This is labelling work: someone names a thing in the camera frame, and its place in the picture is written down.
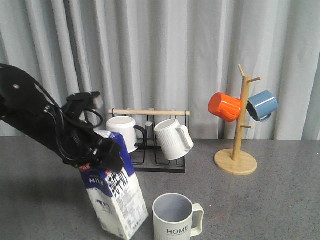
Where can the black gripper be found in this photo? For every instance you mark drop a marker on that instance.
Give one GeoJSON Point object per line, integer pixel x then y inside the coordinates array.
{"type": "Point", "coordinates": [78, 146]}

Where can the blue white milk carton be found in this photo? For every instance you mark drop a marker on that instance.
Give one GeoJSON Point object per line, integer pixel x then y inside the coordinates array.
{"type": "Point", "coordinates": [116, 197]}

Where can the pale green HOME mug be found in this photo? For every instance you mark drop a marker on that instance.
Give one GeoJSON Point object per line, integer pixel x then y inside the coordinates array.
{"type": "Point", "coordinates": [175, 217]}

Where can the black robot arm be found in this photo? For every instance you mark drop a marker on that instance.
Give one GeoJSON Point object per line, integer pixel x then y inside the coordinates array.
{"type": "Point", "coordinates": [28, 107]}

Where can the white ribbed mug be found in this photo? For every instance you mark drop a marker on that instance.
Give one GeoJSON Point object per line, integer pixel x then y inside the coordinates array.
{"type": "Point", "coordinates": [174, 139]}

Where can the grey curtain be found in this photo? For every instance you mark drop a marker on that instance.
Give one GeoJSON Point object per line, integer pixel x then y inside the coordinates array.
{"type": "Point", "coordinates": [174, 54]}

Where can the wooden mug tree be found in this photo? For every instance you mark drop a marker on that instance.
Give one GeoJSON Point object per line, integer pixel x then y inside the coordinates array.
{"type": "Point", "coordinates": [233, 160]}

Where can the orange mug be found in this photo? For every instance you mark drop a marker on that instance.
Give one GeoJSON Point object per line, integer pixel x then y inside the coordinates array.
{"type": "Point", "coordinates": [225, 106]}

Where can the blue mug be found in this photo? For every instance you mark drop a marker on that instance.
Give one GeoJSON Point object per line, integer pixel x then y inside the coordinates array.
{"type": "Point", "coordinates": [262, 105]}

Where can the white mug black handle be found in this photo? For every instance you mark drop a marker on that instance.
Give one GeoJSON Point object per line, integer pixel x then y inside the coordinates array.
{"type": "Point", "coordinates": [126, 126]}

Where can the black wire mug rack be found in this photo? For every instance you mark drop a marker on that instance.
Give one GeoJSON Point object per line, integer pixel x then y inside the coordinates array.
{"type": "Point", "coordinates": [148, 157]}

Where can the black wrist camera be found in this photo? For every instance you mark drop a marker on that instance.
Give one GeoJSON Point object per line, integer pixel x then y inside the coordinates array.
{"type": "Point", "coordinates": [77, 103]}

